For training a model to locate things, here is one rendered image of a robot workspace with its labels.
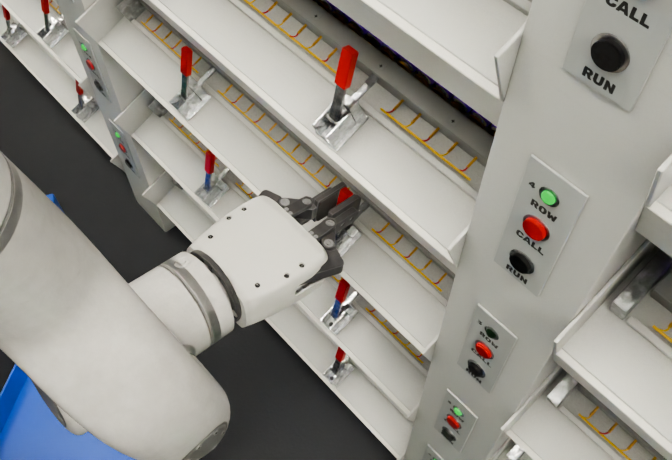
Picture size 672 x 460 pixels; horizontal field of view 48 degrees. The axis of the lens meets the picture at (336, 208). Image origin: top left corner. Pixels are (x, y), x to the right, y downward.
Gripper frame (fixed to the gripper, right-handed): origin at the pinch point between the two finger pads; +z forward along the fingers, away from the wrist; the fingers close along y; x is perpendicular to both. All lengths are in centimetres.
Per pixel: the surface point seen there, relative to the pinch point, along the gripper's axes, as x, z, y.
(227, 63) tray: 11.0, -3.4, -13.3
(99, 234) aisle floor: -57, -2, -53
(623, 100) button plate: 35.2, -8.0, 22.2
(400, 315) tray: -7.6, 0.6, 10.5
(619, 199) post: 29.0, -6.7, 24.2
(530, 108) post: 30.7, -7.0, 17.7
